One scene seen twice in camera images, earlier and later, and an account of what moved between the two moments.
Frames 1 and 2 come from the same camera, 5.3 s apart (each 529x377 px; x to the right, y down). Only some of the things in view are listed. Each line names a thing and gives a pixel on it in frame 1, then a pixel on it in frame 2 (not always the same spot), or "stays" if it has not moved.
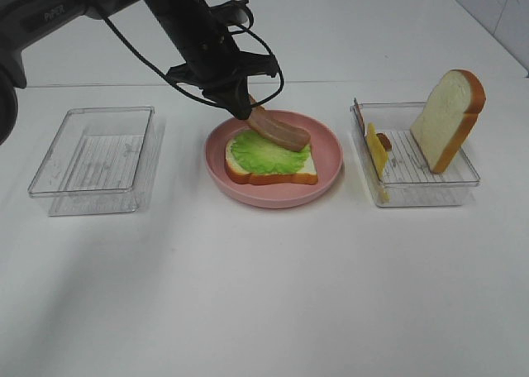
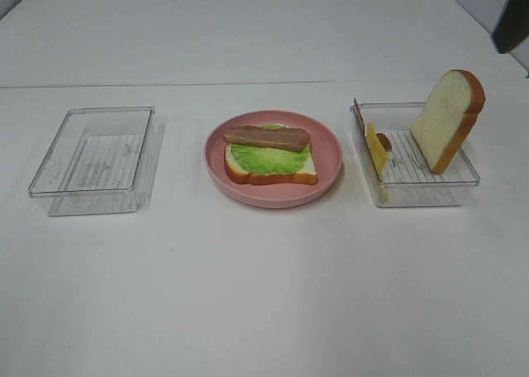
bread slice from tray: [307, 175] stays
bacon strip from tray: [288, 136] → [292, 139]
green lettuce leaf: [251, 152] stays
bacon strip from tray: [383, 137] stays
